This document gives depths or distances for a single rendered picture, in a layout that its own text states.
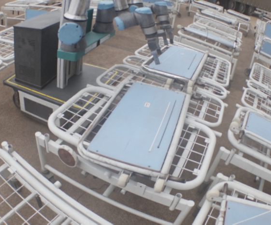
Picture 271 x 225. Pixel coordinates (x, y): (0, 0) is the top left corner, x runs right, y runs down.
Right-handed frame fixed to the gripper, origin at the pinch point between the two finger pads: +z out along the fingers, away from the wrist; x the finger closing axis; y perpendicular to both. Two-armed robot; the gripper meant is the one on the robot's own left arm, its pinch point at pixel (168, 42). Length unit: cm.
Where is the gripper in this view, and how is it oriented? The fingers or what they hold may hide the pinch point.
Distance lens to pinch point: 188.5
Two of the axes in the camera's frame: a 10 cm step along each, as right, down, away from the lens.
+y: 8.8, -0.1, -4.8
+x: 4.5, -3.4, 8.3
